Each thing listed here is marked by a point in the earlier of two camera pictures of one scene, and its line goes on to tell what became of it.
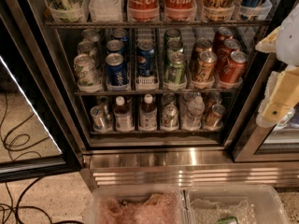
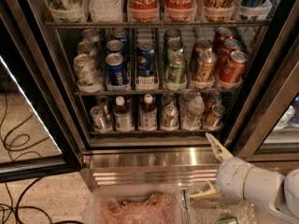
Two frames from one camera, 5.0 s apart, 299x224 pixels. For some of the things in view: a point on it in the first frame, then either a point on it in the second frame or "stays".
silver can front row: x=170 y=118 stays
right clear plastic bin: x=235 y=203 stays
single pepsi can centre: x=146 y=58 stays
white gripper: x=289 y=44 -> x=231 y=177
